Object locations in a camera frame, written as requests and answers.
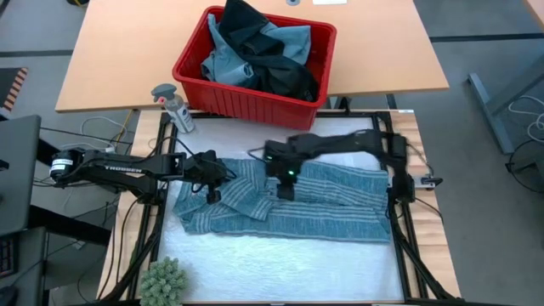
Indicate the black desk beam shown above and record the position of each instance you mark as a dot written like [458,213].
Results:
[68,225]

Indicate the white paper sheet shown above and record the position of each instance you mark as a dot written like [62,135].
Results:
[329,1]

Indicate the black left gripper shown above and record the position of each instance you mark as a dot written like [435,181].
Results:
[206,170]

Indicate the red plastic bin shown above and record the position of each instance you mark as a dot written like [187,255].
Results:
[238,104]

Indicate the black floor object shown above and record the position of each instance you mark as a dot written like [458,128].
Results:
[77,2]

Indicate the light blue garment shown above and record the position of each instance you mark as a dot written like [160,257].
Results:
[225,66]

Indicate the grey metal table leg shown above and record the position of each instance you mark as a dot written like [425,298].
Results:
[489,108]

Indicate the dark grey monitor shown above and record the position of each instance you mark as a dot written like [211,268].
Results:
[19,178]

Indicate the orange black striped mat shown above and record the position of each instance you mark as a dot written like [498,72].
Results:
[17,87]

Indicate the striped blue-green towel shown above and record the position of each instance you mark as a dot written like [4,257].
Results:
[319,217]

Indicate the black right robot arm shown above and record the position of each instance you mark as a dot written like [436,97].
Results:
[340,144]

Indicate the light wooden desk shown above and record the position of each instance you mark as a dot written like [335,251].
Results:
[539,6]
[382,51]

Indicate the grey desk grommet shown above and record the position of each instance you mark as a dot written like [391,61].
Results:
[292,2]

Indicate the black stand pole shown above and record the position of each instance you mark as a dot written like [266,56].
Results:
[44,144]

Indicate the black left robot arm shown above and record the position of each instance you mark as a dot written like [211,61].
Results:
[123,169]

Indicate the black aluminium table frame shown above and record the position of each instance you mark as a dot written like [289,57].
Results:
[402,255]

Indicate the black garment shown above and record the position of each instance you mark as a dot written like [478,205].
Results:
[280,74]

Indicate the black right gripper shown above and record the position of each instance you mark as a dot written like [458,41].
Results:
[282,163]

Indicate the clear spray bottle grey trigger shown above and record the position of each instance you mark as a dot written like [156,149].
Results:
[178,112]

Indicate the silver metal bracket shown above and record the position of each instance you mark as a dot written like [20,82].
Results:
[429,182]

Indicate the green artificial plant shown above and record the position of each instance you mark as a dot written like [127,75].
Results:
[163,282]

